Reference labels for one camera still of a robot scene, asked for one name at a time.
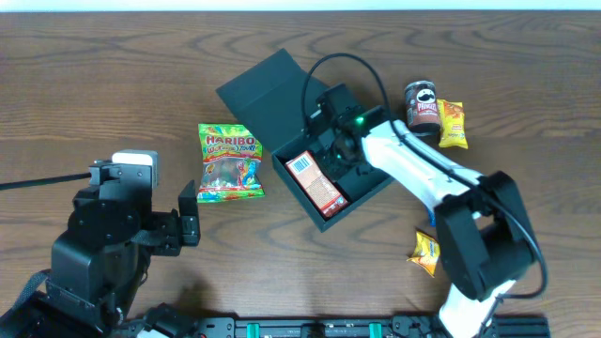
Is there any orange snack carton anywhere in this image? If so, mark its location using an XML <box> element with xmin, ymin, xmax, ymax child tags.
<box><xmin>285</xmin><ymin>151</ymin><xmax>348</xmax><ymax>219</ymax></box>

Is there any brown Pringles can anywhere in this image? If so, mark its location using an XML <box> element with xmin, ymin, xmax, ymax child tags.
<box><xmin>405</xmin><ymin>80</ymin><xmax>441</xmax><ymax>137</ymax></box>

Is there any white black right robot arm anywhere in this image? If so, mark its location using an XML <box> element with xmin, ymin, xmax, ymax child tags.
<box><xmin>306</xmin><ymin>106</ymin><xmax>544</xmax><ymax>337</ymax></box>

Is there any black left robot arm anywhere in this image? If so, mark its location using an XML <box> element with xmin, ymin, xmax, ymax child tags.
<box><xmin>1</xmin><ymin>182</ymin><xmax>201</xmax><ymax>337</ymax></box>

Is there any blue cookie packet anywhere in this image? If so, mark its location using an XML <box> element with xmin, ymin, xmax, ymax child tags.
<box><xmin>426</xmin><ymin>208</ymin><xmax>436</xmax><ymax>227</ymax></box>

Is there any black gift box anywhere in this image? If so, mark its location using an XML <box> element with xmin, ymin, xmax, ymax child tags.
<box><xmin>216</xmin><ymin>49</ymin><xmax>393</xmax><ymax>232</ymax></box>

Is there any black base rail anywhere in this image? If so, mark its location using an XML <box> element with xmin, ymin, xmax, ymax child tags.
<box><xmin>135</xmin><ymin>314</ymin><xmax>551</xmax><ymax>338</ymax></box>

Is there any Haribo gummy worms bag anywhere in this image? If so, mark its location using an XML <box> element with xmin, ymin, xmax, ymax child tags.
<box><xmin>197</xmin><ymin>123</ymin><xmax>265</xmax><ymax>204</ymax></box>

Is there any yellow snack packet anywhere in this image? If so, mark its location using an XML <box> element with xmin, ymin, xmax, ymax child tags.
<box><xmin>437</xmin><ymin>100</ymin><xmax>469</xmax><ymax>149</ymax></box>
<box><xmin>407</xmin><ymin>231</ymin><xmax>440</xmax><ymax>278</ymax></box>

